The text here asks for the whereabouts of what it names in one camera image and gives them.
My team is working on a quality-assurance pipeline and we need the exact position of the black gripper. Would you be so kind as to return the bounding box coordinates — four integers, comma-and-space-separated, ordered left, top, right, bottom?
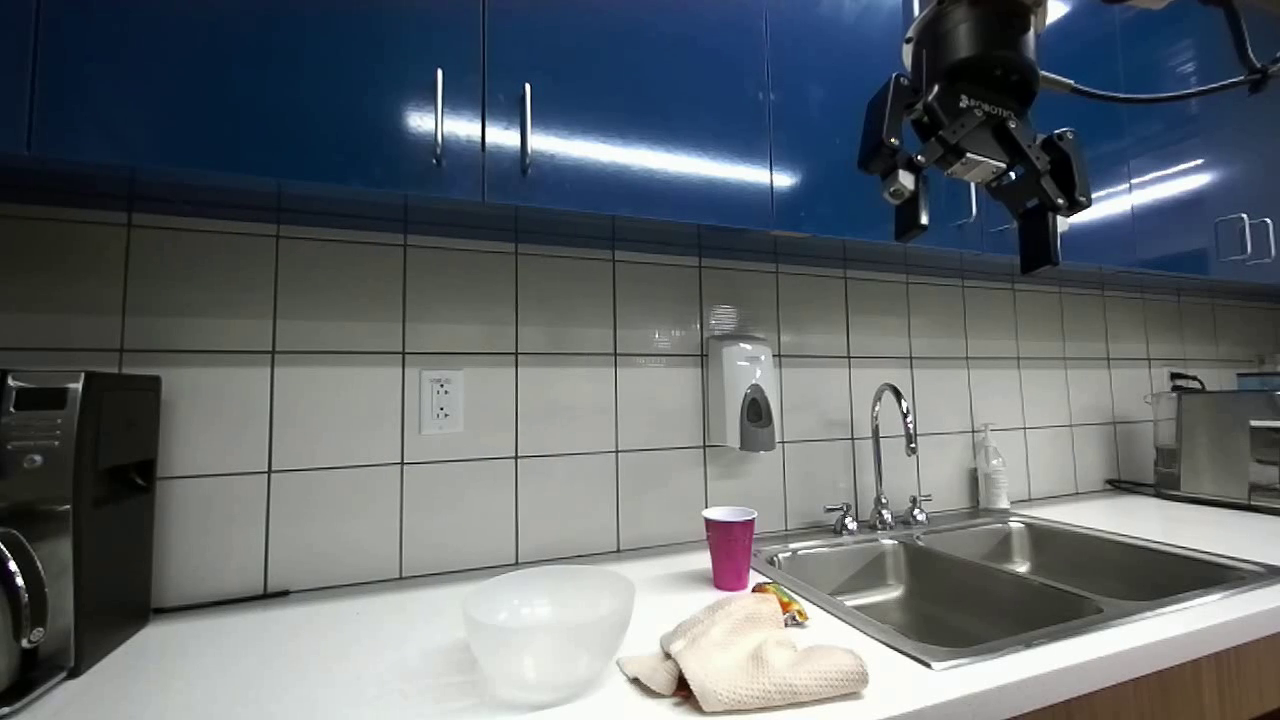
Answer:
856, 74, 1097, 280

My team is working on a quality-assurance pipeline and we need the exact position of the beige towel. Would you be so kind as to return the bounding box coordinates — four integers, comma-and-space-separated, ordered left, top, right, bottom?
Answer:
615, 587, 873, 717

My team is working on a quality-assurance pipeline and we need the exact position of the translucent plastic bowl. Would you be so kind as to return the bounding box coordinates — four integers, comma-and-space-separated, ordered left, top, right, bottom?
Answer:
461, 565, 642, 712

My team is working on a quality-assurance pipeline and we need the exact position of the chrome faucet spout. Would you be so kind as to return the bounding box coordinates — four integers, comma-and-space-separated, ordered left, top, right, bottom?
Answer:
865, 380, 925, 533

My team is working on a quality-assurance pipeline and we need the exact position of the clear soap bottle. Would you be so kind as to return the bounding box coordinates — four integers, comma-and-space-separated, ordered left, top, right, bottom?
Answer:
969, 424, 1018, 517

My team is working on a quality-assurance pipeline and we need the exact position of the silver countertop appliance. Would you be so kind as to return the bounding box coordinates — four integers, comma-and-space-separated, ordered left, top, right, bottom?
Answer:
1151, 366, 1280, 511

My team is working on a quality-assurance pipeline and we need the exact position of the stainless steel double sink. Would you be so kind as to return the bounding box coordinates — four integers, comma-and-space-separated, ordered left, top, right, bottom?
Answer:
753, 507, 1280, 672

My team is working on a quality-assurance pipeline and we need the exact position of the pink plastic cup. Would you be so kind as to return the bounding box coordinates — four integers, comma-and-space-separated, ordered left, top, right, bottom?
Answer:
699, 503, 760, 595

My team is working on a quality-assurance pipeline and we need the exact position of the yellow orange packet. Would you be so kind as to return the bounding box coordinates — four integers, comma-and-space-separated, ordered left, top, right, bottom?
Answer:
753, 576, 811, 631

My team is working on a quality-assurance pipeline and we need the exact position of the wooden lower cabinet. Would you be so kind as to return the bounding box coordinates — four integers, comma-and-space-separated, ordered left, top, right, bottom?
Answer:
1018, 627, 1280, 720

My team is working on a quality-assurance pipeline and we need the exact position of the blue upper cabinet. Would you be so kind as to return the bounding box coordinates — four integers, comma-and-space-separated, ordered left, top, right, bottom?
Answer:
0, 0, 1280, 290

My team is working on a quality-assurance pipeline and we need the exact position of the black coffee machine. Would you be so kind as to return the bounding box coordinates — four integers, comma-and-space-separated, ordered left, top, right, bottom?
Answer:
0, 366, 164, 712

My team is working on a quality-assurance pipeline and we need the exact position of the silver coffee carafe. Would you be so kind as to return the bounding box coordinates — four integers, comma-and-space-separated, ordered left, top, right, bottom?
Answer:
0, 522, 52, 699

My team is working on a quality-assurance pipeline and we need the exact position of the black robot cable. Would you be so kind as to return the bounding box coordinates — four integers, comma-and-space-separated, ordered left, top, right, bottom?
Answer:
1035, 0, 1280, 113

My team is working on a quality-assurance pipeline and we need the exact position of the white wall soap dispenser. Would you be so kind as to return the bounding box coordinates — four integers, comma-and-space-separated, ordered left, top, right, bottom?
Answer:
699, 298, 785, 456

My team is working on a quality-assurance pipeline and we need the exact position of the white wall power outlet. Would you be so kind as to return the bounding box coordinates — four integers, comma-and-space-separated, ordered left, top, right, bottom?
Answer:
419, 366, 469, 438

